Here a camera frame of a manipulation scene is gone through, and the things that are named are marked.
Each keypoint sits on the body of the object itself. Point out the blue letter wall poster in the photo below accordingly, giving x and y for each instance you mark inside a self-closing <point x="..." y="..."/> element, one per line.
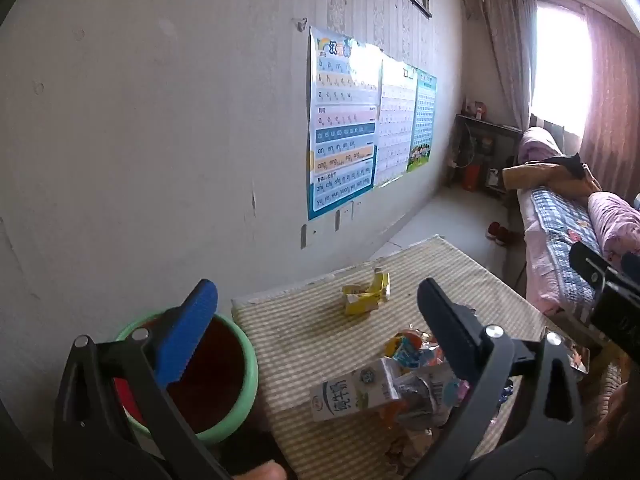
<point x="342" y="125"/>

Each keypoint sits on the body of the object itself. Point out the red canister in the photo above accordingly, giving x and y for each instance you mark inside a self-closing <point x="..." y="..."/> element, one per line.
<point x="471" y="176"/>

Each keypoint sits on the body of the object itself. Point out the pink floral blanket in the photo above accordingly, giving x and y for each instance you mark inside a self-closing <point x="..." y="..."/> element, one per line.
<point x="617" y="220"/>

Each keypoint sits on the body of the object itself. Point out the white milk carton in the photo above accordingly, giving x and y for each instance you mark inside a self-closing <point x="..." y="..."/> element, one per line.
<point x="345" y="395"/>

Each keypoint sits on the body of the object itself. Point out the dark storage shelf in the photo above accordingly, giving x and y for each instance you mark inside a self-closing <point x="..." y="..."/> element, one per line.
<point x="487" y="135"/>

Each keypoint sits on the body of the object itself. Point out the metal wall hook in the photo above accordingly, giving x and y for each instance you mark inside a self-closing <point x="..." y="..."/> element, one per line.
<point x="301" y="23"/>

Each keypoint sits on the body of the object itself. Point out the green bin with red inside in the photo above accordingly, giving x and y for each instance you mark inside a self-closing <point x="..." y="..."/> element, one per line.
<point x="215" y="375"/>

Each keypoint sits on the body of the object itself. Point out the white wall switch plate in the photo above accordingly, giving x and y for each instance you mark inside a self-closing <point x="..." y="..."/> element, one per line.
<point x="304" y="236"/>

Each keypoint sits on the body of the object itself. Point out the white wall outlet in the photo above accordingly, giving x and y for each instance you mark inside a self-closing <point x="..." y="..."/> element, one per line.
<point x="356" y="208"/>
<point x="338" y="220"/>

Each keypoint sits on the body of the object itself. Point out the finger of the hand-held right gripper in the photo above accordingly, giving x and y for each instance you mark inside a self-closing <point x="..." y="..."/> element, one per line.
<point x="592" y="265"/>

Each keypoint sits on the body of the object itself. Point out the bright window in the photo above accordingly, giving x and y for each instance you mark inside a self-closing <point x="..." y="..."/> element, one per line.
<point x="560" y="70"/>

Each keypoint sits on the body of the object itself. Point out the person's left hand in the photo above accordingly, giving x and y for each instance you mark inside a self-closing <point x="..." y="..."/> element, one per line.
<point x="265" y="472"/>

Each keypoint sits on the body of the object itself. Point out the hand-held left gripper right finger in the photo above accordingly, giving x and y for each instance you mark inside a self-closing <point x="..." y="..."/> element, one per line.
<point x="447" y="332"/>

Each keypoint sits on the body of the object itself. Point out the striped beige tablecloth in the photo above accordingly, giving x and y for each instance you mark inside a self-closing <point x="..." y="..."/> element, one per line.
<point x="310" y="325"/>

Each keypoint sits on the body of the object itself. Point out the white chart wall poster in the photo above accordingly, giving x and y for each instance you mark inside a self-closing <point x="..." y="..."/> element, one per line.
<point x="397" y="125"/>

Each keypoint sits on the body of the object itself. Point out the pair of red shoes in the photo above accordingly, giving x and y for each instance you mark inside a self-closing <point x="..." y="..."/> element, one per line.
<point x="500" y="234"/>

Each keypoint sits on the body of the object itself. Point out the pale pink curtain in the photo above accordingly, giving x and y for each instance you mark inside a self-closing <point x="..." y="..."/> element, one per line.
<point x="507" y="55"/>

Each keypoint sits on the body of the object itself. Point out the teal chart wall poster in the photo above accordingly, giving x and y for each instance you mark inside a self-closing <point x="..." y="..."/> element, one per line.
<point x="424" y="120"/>

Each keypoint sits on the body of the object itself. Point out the pile of snack wrappers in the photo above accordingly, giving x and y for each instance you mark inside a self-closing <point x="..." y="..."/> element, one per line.
<point x="415" y="350"/>

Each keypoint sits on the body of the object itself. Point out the yellow drink carton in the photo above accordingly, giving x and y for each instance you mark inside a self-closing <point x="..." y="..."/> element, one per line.
<point x="365" y="297"/>

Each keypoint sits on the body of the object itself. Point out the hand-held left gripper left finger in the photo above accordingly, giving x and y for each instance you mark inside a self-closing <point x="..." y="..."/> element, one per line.
<point x="194" y="322"/>

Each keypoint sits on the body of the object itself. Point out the dark pink curtain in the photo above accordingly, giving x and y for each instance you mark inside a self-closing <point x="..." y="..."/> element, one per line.
<point x="612" y="110"/>

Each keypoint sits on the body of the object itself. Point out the brown jacket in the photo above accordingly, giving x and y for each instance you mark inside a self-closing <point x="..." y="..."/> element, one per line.
<point x="535" y="175"/>

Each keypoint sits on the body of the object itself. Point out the rolled lilac blanket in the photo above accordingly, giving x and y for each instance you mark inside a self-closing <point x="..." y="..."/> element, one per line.
<point x="539" y="145"/>

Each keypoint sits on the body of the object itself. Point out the bed with blue plaid quilt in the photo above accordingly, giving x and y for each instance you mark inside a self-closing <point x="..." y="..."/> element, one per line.
<point x="555" y="230"/>

